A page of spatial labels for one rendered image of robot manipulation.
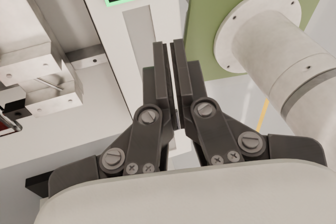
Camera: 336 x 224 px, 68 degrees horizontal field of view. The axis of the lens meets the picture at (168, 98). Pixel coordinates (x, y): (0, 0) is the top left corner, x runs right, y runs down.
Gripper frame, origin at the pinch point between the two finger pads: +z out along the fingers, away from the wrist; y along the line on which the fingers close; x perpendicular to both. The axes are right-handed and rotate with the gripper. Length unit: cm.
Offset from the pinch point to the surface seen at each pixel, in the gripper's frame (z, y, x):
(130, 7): 15.1, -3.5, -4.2
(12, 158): 21, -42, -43
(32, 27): 20.4, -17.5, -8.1
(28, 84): 19.2, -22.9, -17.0
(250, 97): 126, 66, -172
